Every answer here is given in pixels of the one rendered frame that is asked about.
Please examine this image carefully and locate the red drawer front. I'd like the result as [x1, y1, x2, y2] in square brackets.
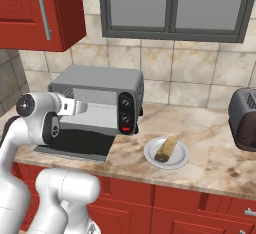
[96, 175, 156, 208]
[153, 184, 232, 214]
[228, 195, 256, 220]

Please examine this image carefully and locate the white round plate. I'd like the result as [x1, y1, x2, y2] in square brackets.
[143, 136, 191, 170]

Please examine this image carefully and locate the grey framed window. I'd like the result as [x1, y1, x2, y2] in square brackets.
[97, 0, 256, 44]

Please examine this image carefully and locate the black toaster oven knob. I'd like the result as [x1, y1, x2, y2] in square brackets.
[120, 112, 132, 124]
[120, 97, 132, 109]

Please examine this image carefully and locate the red wall cupboard door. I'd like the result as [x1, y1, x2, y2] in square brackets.
[0, 0, 65, 47]

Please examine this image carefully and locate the brown baguette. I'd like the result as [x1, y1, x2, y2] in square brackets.
[153, 135, 180, 164]

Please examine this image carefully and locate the long silver cupboard handle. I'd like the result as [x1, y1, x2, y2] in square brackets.
[35, 0, 53, 42]

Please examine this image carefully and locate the grey toaster oven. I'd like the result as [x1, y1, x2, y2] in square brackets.
[47, 64, 145, 137]

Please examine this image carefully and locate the red base cupboard door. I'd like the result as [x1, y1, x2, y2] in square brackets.
[87, 203, 154, 234]
[11, 162, 44, 232]
[150, 207, 256, 234]

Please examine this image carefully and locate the red wall cupboard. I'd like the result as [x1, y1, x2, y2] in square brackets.
[0, 0, 87, 53]

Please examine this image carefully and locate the short silver drawer handle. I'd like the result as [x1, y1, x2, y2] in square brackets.
[243, 207, 256, 217]

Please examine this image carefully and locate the toaster oven glass door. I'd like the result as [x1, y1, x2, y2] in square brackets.
[32, 127, 117, 163]

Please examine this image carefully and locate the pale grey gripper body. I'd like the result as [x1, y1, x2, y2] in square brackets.
[72, 99, 90, 116]

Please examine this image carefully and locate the dark grey toaster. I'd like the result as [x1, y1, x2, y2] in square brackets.
[227, 87, 256, 153]

